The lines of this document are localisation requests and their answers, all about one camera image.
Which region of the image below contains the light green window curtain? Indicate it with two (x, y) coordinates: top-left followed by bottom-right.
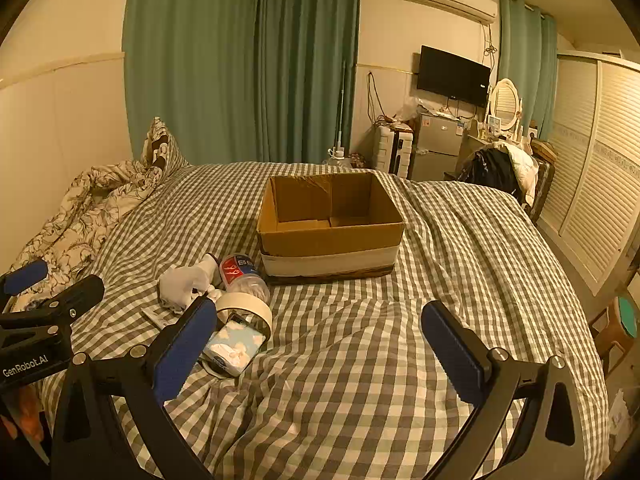
(497, 0), (558, 142)

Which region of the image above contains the person's left hand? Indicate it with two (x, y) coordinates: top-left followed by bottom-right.
(0, 390), (49, 461)

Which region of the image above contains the white suitcase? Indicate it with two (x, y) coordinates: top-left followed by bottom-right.
(375, 125), (415, 177)

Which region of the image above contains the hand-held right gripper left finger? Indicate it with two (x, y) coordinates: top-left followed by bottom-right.
(50, 296), (218, 480)

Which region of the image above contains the white jacket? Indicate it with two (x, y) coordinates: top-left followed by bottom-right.
(492, 141), (537, 207)

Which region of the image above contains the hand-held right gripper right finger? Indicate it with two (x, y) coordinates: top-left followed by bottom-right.
(421, 301), (608, 480)

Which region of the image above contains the oval white vanity mirror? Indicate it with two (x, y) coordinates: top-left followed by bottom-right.
(486, 78), (524, 137)

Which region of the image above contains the floral pillow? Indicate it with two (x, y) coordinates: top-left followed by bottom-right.
(141, 117), (192, 176)

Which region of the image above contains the beige masking tape roll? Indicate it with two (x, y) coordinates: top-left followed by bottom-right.
(215, 291), (274, 342)

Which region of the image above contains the black wall television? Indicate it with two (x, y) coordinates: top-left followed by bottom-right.
(418, 45), (492, 109)

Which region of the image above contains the white mop pole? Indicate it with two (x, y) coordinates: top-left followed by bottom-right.
(336, 60), (347, 151)

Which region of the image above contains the clear plastic bag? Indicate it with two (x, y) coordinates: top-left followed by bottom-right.
(397, 97), (432, 124)

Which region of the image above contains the dressing table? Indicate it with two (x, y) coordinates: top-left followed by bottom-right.
(465, 132), (502, 162)

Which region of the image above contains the white louvred wardrobe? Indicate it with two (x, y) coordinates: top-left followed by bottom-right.
(537, 50), (640, 297)

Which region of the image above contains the black jacket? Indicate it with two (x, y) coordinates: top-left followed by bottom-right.
(457, 147), (522, 197)

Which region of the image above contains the wooden chair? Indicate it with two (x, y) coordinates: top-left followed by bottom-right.
(522, 139), (557, 224)

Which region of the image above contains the floral duvet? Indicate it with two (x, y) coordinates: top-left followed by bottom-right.
(10, 159), (167, 312)

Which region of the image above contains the green topped stool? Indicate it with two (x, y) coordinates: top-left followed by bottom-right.
(589, 295), (639, 377)

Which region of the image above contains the light blue tissue packet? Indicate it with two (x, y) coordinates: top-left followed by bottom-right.
(202, 322), (267, 377)

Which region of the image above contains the wide green curtain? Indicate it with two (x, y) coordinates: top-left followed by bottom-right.
(122, 0), (260, 165)

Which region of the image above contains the grey checked bed sheet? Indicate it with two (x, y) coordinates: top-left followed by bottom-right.
(42, 161), (612, 480)

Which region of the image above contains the narrow green curtain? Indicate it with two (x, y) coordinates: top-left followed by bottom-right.
(256, 0), (362, 165)

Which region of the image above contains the silver small fridge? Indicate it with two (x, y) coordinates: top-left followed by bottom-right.
(410, 112), (469, 182)

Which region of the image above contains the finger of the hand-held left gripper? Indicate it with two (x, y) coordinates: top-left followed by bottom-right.
(0, 260), (50, 302)
(0, 275), (106, 343)

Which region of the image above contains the cardboard box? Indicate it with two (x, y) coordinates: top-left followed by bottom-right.
(256, 172), (406, 279)

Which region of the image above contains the hanging wall cable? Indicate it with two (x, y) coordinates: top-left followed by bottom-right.
(366, 72), (390, 124)

